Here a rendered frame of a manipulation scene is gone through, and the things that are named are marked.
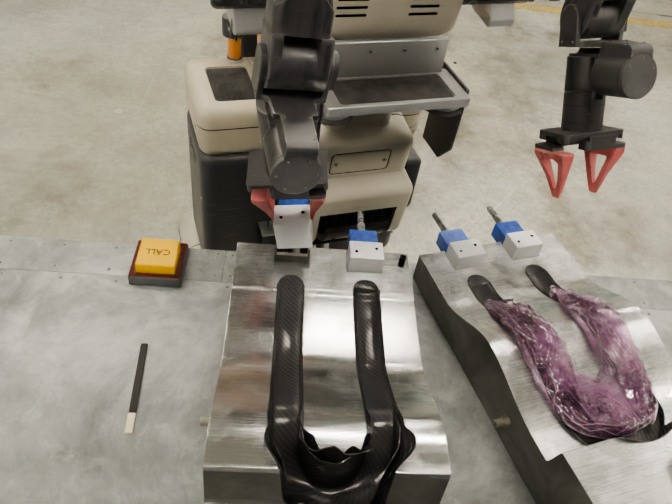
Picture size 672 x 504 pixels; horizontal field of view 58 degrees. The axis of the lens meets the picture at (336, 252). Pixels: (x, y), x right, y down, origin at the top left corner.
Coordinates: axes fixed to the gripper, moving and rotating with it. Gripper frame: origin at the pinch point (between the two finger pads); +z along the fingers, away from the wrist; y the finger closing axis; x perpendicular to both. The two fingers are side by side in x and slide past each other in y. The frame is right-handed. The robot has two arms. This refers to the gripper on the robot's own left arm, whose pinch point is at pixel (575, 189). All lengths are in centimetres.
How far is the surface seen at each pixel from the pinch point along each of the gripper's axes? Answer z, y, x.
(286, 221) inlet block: -0.1, -44.5, 3.7
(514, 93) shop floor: 12, 132, 205
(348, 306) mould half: 12.1, -37.6, -0.7
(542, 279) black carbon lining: 15.1, -3.1, 1.9
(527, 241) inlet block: 9.7, -3.6, 5.7
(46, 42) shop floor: -22, -93, 273
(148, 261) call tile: 8, -63, 19
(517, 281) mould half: 14.6, -7.9, 1.8
